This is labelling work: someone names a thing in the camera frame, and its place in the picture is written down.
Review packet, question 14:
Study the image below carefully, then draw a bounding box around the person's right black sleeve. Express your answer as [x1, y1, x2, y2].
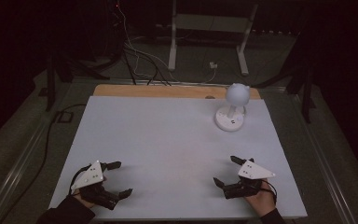
[259, 207, 288, 224]

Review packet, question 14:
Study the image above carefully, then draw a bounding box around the white table mat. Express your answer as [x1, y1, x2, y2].
[48, 95, 308, 220]

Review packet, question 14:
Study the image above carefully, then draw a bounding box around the white metal stand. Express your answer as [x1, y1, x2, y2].
[167, 0, 259, 77]

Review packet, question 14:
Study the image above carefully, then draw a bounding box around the white cable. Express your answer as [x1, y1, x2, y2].
[116, 3, 218, 85]

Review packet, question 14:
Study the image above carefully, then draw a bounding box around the person's left hand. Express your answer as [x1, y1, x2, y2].
[73, 191, 100, 210]

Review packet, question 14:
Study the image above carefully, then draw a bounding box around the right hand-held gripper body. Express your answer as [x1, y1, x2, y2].
[223, 158, 276, 201]

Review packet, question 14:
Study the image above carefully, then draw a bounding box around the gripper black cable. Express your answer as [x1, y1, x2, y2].
[69, 164, 91, 196]
[262, 178, 279, 203]

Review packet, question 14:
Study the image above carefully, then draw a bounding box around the person's right hand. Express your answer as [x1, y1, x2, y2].
[243, 179, 278, 218]

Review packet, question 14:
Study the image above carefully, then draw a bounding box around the black tripod stand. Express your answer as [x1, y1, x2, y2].
[45, 52, 111, 112]
[255, 59, 318, 124]

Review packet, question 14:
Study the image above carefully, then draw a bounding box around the black cable bundle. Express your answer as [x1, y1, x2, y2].
[122, 43, 172, 87]

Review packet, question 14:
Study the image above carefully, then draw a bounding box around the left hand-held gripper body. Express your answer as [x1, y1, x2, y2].
[70, 160, 121, 211]

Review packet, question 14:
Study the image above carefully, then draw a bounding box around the person's black sleeve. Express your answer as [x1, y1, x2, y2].
[35, 195, 97, 224]
[259, 207, 288, 224]

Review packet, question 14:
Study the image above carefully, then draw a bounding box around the person's left black sleeve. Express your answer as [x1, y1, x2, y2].
[35, 195, 97, 224]

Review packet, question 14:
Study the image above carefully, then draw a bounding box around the white round-headed desk lamp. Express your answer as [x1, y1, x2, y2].
[213, 82, 251, 133]

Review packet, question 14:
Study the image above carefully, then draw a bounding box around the metal floor rail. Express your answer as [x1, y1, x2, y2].
[292, 92, 358, 224]
[0, 118, 55, 224]

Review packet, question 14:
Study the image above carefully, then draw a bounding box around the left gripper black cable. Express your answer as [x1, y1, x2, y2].
[69, 164, 91, 196]

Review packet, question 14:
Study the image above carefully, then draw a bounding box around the long black floor cable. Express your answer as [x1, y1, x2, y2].
[0, 103, 88, 224]

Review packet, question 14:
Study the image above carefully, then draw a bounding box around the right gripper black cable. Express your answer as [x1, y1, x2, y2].
[262, 178, 279, 203]

